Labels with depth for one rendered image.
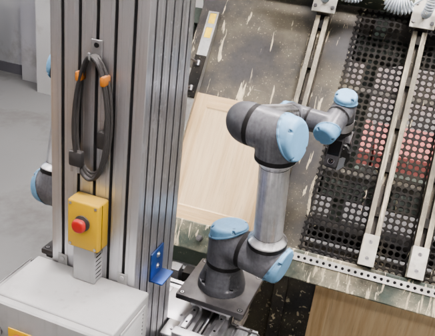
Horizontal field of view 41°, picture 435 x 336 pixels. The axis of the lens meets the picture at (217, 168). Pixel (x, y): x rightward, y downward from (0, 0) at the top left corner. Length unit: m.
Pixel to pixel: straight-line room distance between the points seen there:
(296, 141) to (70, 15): 0.62
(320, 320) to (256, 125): 1.48
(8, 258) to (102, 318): 2.47
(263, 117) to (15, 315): 0.78
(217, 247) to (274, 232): 0.21
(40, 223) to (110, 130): 2.89
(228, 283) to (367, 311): 1.04
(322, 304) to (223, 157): 0.81
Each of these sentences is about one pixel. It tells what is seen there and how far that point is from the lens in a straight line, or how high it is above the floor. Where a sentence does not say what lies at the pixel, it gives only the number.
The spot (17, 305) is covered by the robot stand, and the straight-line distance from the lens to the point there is 1.51.
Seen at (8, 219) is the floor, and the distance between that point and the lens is 4.29.
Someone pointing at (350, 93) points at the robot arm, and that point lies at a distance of 1.93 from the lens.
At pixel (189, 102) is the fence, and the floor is 1.32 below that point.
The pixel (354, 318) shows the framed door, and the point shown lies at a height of 0.52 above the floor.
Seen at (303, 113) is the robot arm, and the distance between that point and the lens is 1.89.
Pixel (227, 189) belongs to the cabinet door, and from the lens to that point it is 2.51.
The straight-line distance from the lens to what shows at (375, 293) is 2.40.
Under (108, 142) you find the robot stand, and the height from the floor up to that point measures 1.62.
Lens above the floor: 2.16
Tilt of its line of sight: 25 degrees down
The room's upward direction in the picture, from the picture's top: 7 degrees clockwise
